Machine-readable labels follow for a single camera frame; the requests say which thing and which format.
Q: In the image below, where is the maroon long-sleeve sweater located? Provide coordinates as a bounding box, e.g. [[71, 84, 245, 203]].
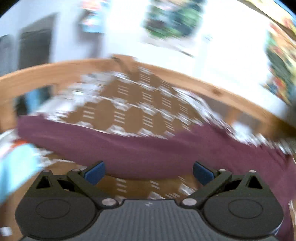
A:
[[17, 115, 295, 240]]

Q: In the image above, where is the brown PF patterned duvet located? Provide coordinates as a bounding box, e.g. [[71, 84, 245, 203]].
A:
[[34, 65, 287, 200]]

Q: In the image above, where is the dark doorway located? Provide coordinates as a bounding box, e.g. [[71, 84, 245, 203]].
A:
[[18, 13, 57, 69]]

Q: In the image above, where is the wooden bed frame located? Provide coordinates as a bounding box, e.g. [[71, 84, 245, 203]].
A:
[[1, 55, 295, 139]]

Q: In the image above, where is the anime boy poster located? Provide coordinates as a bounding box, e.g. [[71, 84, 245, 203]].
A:
[[143, 0, 209, 56]]

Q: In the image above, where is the small cartoon poster left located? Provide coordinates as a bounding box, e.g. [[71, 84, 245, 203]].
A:
[[79, 0, 109, 34]]

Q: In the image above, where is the colourful landscape poster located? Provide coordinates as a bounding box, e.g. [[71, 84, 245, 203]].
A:
[[263, 17, 295, 105]]

